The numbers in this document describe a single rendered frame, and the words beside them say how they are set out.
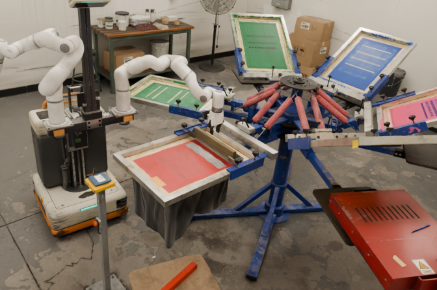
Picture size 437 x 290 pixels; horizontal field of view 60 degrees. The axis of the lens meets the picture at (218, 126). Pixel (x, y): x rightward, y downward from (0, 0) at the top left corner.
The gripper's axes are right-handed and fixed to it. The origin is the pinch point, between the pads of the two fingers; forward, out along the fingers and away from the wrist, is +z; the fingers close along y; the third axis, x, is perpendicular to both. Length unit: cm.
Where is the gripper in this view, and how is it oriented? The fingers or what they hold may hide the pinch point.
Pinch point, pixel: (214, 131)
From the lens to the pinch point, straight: 254.4
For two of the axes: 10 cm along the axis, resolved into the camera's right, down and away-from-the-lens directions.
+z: -1.0, 8.8, 4.7
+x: 6.4, 4.2, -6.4
